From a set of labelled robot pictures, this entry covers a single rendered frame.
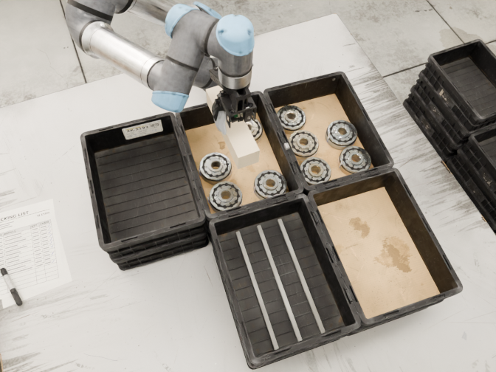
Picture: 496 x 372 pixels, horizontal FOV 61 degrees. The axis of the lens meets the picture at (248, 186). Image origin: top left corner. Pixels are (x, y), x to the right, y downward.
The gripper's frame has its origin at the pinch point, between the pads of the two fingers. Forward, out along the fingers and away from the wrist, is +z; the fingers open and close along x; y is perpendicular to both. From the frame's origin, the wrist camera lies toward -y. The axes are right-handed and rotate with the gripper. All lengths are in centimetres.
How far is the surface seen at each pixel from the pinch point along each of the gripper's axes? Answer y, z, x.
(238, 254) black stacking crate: 27.7, 25.8, -9.2
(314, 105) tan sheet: -12.8, 26.0, 37.0
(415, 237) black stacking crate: 44, 23, 42
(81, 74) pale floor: -139, 110, -44
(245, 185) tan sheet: 7.5, 25.9, 1.6
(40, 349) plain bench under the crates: 29, 39, -72
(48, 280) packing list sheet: 9, 39, -66
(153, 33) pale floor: -157, 110, 7
